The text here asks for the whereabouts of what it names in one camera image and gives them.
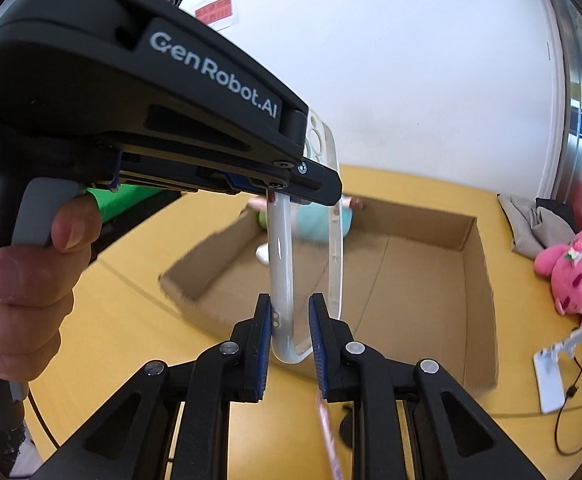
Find pink strawberry plush toy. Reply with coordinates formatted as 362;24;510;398
533;229;582;322

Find green bin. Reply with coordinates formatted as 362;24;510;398
86;182;182;223

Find white phone stand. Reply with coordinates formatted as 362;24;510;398
533;317;582;415

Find red wall label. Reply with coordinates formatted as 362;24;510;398
194;0;242;28

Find black cable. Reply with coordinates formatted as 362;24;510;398
491;345;582;457
25;389;63;450

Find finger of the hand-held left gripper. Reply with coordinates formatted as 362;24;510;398
116;146;344;207

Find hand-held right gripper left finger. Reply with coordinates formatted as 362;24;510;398
31;294;274;480

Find black cloth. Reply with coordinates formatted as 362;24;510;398
536;197;582;234

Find person's left hand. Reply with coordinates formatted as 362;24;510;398
0;192;103;383

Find clear phone case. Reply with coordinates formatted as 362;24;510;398
266;107;344;365

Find black round object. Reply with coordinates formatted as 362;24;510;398
338;405;367;447

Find brown cardboard box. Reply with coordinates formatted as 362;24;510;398
158;195;500;393

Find pink phone strap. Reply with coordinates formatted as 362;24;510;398
316;392;345;480

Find grey cloth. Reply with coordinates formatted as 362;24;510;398
497;194;576;261

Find pink teal green plush toy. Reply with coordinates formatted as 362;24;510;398
248;195;367;263

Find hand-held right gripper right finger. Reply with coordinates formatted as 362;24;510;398
308;292;546;480

